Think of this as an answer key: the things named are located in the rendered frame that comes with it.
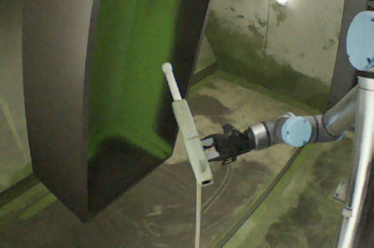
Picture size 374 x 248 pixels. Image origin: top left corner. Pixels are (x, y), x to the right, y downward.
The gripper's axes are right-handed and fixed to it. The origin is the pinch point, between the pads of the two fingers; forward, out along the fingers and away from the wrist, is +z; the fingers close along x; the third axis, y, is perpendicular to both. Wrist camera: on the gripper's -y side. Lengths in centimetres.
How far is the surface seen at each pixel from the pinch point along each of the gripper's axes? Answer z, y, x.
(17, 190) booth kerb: 101, 72, 45
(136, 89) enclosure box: 11, 28, 56
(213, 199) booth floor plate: -13, 97, 20
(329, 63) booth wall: -137, 102, 95
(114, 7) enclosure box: 12, -16, 63
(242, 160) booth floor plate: -41, 113, 46
